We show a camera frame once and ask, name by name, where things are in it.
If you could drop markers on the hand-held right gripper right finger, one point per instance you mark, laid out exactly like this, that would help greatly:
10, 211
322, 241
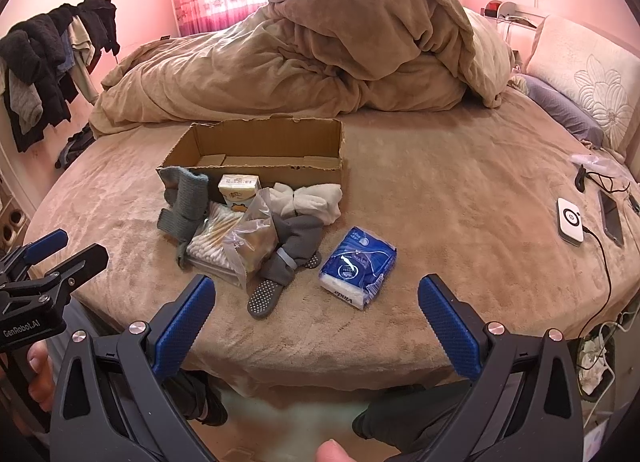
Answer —
447, 327

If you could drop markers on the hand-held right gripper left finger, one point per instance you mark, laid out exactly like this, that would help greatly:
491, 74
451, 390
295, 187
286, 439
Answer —
182, 327

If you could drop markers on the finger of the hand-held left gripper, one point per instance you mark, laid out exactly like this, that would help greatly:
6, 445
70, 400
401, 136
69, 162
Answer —
82, 262
47, 244

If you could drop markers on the clear cotton swab box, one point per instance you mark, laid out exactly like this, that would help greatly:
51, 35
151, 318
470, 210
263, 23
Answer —
210, 247

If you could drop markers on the clear plastic zip bag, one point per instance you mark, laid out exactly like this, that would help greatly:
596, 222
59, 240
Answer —
250, 242

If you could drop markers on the blue tissue pack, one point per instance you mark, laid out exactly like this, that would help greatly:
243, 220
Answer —
357, 262

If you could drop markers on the grey knit sock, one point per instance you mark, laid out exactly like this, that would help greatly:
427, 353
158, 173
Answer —
185, 202

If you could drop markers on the dark grey grip socks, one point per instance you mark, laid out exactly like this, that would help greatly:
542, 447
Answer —
295, 242

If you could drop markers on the white socks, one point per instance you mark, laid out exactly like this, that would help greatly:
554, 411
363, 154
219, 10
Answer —
310, 202

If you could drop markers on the brown cardboard box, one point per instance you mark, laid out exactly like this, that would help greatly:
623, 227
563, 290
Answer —
260, 141

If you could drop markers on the person's left hand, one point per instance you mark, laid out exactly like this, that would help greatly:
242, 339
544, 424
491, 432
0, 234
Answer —
40, 372

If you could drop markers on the person's right hand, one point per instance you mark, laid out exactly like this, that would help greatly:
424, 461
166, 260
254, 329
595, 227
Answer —
334, 452

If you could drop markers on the black slipper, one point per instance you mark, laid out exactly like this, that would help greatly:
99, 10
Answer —
400, 417
200, 397

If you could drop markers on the dark bag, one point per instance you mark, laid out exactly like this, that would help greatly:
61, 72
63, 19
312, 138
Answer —
77, 146

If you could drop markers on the round bed with brown sheet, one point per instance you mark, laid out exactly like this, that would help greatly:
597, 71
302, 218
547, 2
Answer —
450, 166

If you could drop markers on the hanging dark clothes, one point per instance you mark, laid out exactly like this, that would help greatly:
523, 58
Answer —
35, 61

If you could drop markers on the black smartphone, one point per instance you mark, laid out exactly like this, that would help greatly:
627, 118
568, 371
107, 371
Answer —
611, 217

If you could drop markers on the clear plastic wrapper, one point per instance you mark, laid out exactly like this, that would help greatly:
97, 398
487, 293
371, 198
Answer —
592, 160

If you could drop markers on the purple pillow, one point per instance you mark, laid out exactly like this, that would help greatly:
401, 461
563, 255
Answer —
560, 106

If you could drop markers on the brown plush duvet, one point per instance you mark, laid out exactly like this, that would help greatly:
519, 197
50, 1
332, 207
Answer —
300, 66

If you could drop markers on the beige flower headboard cushion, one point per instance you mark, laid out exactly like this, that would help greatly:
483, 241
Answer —
590, 71

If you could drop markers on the red bedside object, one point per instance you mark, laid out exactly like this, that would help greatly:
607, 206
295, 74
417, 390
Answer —
492, 8

